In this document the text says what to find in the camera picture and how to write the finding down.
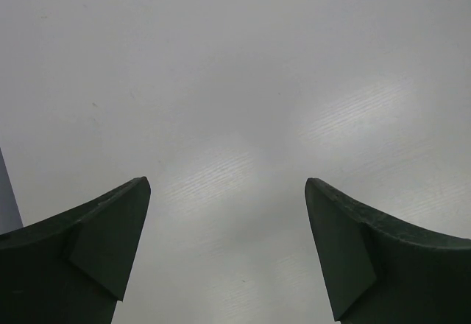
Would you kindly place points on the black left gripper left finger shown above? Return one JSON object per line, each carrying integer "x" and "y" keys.
{"x": 74, "y": 267}

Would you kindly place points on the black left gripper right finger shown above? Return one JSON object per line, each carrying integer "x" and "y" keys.
{"x": 380, "y": 269}

